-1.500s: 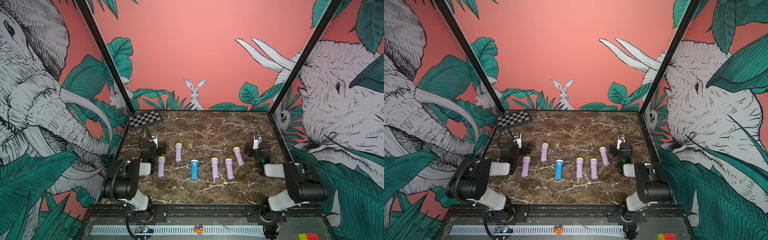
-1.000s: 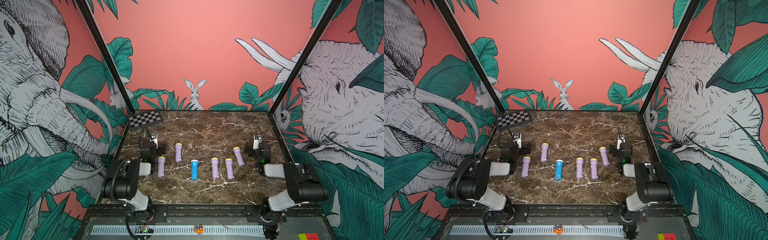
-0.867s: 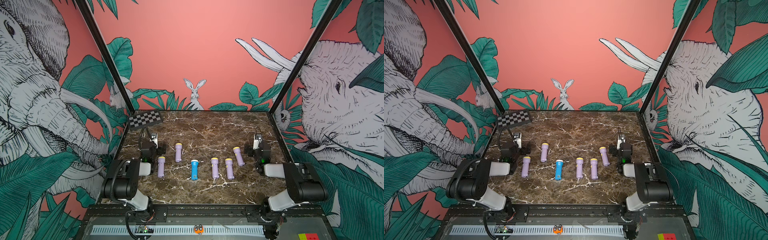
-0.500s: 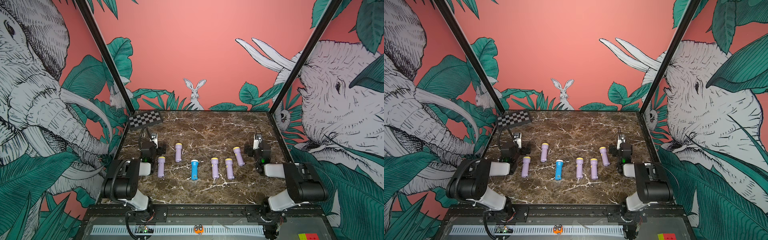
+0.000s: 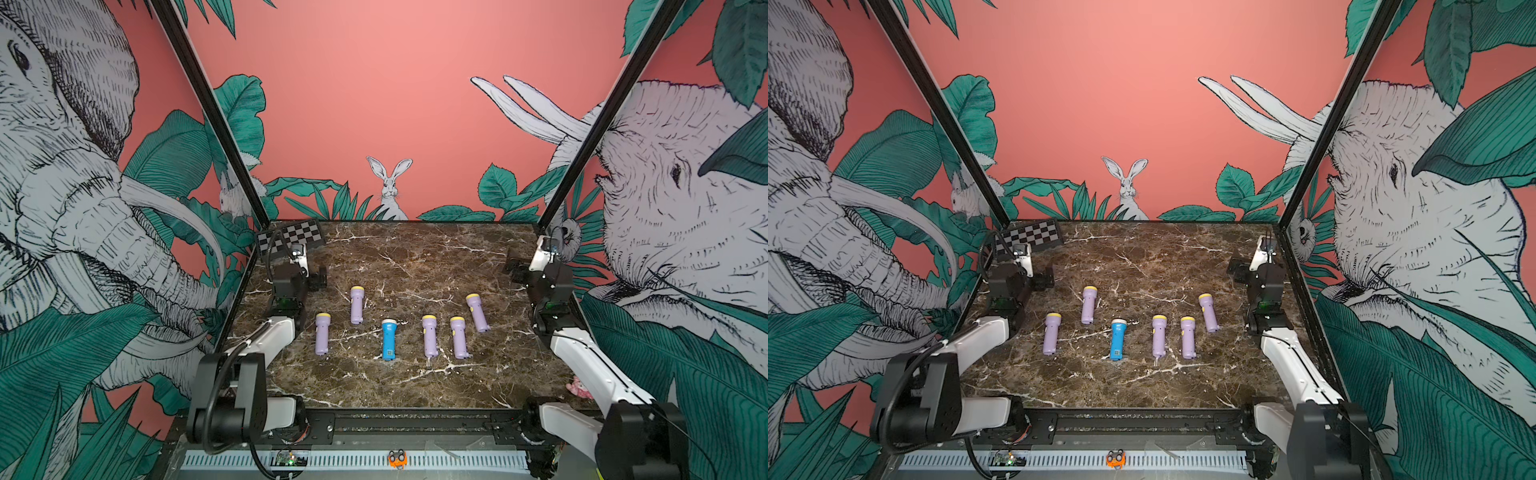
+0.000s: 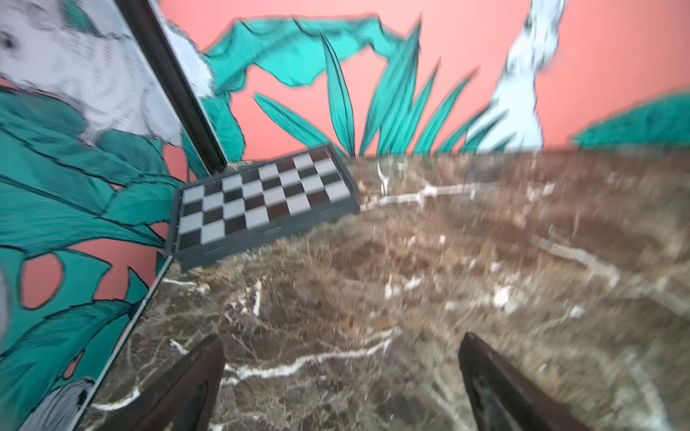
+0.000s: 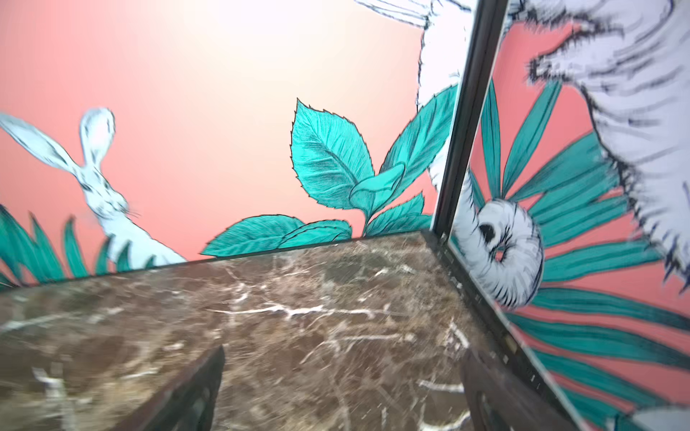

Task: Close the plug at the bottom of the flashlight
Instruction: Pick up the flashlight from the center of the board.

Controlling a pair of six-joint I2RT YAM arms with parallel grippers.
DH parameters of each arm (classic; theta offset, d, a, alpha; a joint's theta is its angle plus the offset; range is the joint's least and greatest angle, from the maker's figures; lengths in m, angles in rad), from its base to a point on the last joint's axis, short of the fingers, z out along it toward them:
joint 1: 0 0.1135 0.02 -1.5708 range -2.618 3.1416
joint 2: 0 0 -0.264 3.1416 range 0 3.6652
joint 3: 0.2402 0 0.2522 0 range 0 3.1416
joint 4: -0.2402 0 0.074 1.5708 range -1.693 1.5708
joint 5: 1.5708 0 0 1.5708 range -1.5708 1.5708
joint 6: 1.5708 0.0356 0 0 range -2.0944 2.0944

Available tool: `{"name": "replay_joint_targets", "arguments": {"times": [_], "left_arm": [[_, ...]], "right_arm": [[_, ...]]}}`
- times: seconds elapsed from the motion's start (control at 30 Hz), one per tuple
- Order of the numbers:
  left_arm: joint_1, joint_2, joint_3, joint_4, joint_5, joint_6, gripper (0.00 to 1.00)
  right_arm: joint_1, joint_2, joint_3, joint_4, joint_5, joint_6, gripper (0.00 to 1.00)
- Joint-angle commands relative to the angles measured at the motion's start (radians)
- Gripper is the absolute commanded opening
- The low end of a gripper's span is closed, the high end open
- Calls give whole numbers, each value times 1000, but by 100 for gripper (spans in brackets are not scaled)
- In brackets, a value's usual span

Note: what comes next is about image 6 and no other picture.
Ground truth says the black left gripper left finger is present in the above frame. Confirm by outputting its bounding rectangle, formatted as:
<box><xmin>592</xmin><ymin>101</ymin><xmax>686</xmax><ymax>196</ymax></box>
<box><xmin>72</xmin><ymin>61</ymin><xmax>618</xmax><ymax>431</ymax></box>
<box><xmin>101</xmin><ymin>334</ymin><xmax>225</xmax><ymax>430</ymax></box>

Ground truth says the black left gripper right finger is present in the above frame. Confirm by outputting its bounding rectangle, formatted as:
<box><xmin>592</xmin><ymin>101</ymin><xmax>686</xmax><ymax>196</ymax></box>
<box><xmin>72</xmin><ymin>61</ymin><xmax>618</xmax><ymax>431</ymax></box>
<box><xmin>458</xmin><ymin>332</ymin><xmax>587</xmax><ymax>430</ymax></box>

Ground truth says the black white checkerboard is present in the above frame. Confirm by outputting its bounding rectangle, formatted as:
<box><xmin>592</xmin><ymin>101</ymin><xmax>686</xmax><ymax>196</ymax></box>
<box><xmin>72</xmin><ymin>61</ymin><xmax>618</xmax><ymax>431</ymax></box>
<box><xmin>165</xmin><ymin>144</ymin><xmax>360</xmax><ymax>270</ymax></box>

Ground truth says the black left corner frame post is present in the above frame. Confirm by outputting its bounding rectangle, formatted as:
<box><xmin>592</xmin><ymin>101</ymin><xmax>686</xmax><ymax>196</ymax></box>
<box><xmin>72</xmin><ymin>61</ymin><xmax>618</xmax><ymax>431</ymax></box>
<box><xmin>115</xmin><ymin>0</ymin><xmax>227</xmax><ymax>175</ymax></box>

